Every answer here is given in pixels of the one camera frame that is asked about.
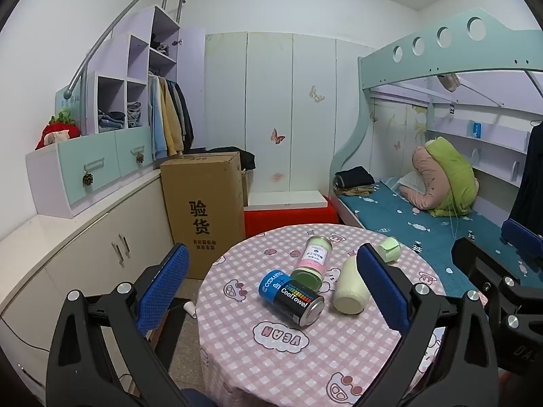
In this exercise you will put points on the tall cardboard box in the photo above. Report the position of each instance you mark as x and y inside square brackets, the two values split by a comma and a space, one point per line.
[199, 203]

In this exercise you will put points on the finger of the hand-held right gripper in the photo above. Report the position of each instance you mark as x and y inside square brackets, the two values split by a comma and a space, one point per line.
[524, 237]
[475, 260]

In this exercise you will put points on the brown cloth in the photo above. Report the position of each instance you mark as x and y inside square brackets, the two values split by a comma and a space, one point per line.
[449, 82]

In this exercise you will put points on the cream yellow bottle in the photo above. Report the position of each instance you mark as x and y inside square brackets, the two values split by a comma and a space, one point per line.
[350, 288]

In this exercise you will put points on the lavender stair cabinet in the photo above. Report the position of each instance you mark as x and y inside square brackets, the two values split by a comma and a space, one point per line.
[135, 59]

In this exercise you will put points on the green and pink quilt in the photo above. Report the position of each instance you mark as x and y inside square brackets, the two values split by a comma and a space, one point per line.
[454, 174]

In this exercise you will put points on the person's right hand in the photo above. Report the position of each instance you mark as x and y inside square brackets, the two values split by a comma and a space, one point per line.
[519, 390]

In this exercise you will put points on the dark hanging clothes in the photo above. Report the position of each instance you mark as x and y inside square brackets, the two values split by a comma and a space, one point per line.
[186, 114]

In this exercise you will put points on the blue and black can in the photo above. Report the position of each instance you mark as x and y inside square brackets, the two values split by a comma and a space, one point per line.
[288, 296]

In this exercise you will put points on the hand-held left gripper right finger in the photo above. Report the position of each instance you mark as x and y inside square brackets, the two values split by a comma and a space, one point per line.
[382, 288]

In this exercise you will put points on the yellow butterfly sticker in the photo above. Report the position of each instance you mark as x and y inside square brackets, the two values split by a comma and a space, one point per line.
[316, 94]

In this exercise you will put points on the white pillow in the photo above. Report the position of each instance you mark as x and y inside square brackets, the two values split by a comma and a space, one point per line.
[409, 186]

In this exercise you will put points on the blue printed bed sheet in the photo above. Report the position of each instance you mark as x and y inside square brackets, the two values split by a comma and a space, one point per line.
[382, 210]

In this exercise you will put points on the red storage bench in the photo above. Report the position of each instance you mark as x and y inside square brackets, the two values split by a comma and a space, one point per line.
[288, 220]

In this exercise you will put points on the cream low cabinet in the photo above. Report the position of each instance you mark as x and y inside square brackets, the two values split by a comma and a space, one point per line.
[85, 237]

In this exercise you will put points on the yellow hanging jacket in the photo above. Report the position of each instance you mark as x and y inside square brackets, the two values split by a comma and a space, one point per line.
[172, 123]

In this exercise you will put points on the light blue hanging jacket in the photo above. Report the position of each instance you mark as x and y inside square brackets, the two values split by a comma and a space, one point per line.
[155, 123]

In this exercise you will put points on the strawberry plush toy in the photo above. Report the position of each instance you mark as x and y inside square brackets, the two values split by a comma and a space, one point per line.
[63, 130]

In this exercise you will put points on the small blue box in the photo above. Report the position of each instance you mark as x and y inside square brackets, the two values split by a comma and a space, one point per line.
[476, 129]

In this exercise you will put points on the pink butterfly sticker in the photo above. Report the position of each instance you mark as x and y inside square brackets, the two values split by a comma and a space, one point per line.
[278, 136]

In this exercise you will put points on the small light green cup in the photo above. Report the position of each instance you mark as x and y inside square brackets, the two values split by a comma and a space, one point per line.
[390, 250]

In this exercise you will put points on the folded dark clothes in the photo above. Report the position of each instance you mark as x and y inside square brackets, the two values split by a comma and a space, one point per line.
[352, 177]

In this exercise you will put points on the black cloth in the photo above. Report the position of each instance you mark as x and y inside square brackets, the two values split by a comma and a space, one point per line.
[247, 159]

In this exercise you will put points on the folded jeans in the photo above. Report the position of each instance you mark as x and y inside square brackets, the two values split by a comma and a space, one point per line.
[134, 114]
[111, 122]

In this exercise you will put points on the pink checkered tablecloth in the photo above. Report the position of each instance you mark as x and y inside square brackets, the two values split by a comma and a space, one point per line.
[263, 360]

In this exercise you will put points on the dark hanging garment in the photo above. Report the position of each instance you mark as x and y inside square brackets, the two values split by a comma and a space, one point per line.
[530, 178]

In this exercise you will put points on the small white object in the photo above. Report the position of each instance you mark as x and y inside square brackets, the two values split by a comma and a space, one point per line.
[191, 309]

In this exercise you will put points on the teal bunk bed frame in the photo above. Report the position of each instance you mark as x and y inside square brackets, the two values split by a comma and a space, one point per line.
[424, 63]

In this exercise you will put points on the grey metal handrail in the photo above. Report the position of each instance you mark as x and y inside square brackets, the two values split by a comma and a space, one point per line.
[87, 72]

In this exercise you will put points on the white wardrobe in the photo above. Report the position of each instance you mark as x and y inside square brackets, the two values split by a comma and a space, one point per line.
[267, 93]

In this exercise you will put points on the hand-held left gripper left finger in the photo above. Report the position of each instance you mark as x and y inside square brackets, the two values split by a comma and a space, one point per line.
[166, 288]

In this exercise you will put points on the pink and green jar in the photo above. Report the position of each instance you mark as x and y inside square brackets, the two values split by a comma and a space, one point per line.
[314, 263]

